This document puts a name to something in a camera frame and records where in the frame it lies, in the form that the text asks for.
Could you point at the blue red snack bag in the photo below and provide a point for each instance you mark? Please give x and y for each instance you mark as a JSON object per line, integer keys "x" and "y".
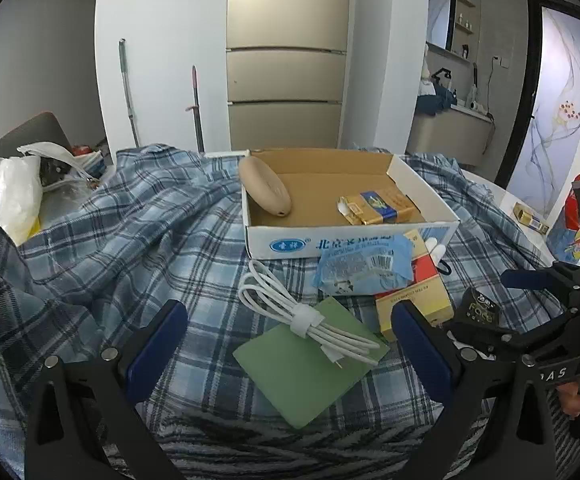
{"x": 567, "y": 240}

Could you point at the black faucet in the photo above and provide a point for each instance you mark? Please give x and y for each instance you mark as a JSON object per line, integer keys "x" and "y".
{"x": 442, "y": 75}

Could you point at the red clutter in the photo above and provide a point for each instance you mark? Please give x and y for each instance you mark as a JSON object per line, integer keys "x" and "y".
{"x": 81, "y": 150}

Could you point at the beige oval hand warmer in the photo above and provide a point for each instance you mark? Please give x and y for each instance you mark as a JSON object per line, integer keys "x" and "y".
{"x": 265, "y": 185}

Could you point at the black frame glass door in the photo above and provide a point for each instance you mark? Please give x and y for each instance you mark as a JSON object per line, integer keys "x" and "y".
{"x": 555, "y": 110}

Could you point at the blue plastic packet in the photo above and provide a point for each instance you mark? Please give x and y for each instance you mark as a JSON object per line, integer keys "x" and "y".
{"x": 365, "y": 265}

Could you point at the gold blue cigarette pack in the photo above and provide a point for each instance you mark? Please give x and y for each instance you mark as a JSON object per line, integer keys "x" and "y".
{"x": 377, "y": 207}

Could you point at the small black packet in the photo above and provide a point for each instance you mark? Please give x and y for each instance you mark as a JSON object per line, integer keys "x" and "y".
{"x": 480, "y": 307}

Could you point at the beige refrigerator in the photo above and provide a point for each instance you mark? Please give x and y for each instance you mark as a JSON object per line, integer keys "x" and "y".
{"x": 287, "y": 75}

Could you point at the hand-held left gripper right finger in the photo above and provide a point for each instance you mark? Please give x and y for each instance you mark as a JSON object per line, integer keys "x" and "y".
{"x": 420, "y": 347}

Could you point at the yellowish plastic bag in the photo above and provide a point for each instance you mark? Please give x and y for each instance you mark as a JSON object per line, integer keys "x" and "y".
{"x": 12, "y": 195}

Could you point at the blue plaid shirt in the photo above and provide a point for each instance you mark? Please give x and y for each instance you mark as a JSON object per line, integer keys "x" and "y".
{"x": 145, "y": 240}

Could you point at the wall mirror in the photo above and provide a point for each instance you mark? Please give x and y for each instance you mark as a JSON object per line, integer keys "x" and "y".
{"x": 440, "y": 17}

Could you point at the green pouch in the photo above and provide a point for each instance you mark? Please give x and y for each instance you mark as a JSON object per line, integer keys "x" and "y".
{"x": 290, "y": 380}

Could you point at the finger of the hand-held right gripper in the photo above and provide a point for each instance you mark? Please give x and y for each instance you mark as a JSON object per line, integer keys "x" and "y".
{"x": 522, "y": 280}
{"x": 500, "y": 337}

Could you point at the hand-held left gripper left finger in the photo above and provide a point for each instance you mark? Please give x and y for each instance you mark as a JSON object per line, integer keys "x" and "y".
{"x": 157, "y": 340}

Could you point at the black white striped cloth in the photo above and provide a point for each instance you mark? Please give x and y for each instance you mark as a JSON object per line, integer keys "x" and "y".
{"x": 290, "y": 452}

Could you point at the dark blue cloth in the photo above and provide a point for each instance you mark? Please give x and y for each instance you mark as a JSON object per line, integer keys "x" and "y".
{"x": 432, "y": 100}

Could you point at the white plastic bag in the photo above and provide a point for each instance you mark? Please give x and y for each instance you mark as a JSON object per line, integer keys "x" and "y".
{"x": 52, "y": 152}

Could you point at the white cardboard box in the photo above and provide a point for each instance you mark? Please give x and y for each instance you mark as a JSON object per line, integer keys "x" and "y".
{"x": 290, "y": 246}

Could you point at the stack of booklets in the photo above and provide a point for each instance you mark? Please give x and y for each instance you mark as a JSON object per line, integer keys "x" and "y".
{"x": 95, "y": 162}

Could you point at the grey chair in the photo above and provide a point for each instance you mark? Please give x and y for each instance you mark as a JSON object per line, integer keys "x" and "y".
{"x": 35, "y": 132}

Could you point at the beige vanity cabinet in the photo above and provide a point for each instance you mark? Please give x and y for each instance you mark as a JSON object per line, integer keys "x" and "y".
{"x": 450, "y": 135}

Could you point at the red yellow carton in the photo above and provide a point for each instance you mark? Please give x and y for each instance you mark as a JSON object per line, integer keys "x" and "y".
{"x": 422, "y": 305}

